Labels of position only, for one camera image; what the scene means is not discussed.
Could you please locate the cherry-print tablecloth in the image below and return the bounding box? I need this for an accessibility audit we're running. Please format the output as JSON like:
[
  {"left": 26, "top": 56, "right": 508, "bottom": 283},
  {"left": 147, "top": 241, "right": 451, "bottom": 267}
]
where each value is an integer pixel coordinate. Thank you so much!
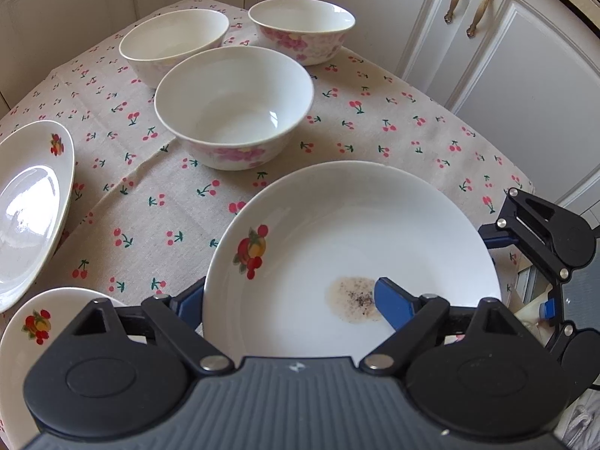
[{"left": 0, "top": 0, "right": 536, "bottom": 437}]

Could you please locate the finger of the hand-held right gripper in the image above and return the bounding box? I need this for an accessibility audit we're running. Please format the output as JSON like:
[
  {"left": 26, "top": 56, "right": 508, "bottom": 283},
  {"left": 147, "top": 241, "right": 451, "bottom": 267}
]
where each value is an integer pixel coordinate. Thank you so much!
[
  {"left": 538, "top": 283, "right": 578, "bottom": 365},
  {"left": 478, "top": 187, "right": 570, "bottom": 283}
]

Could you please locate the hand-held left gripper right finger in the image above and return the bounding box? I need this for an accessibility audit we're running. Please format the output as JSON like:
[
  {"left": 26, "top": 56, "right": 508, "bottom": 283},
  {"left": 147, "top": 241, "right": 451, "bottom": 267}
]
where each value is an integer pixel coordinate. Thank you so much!
[{"left": 358, "top": 276, "right": 522, "bottom": 377}]

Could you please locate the white fruit-print plate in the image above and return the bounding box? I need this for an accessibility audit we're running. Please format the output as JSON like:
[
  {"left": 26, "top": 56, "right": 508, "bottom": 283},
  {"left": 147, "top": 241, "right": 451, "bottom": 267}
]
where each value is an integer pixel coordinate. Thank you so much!
[
  {"left": 0, "top": 287, "right": 141, "bottom": 450},
  {"left": 0, "top": 120, "right": 76, "bottom": 313},
  {"left": 202, "top": 160, "right": 503, "bottom": 360}
]

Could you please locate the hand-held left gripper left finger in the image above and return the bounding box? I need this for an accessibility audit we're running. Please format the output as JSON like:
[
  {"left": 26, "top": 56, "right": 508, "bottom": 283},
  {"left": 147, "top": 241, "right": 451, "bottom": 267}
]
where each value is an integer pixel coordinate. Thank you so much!
[{"left": 70, "top": 276, "right": 236, "bottom": 378}]

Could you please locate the plain white bowl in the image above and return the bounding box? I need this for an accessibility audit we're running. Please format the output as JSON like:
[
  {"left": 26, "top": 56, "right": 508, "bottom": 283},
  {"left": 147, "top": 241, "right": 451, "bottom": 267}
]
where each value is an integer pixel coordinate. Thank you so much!
[{"left": 118, "top": 8, "right": 230, "bottom": 89}]

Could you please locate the white pink-flower bowl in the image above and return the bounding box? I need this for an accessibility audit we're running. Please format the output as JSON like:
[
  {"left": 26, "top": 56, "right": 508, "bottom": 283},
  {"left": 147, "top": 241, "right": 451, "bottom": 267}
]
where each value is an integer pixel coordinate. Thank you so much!
[
  {"left": 154, "top": 47, "right": 315, "bottom": 171},
  {"left": 247, "top": 0, "right": 356, "bottom": 67}
]

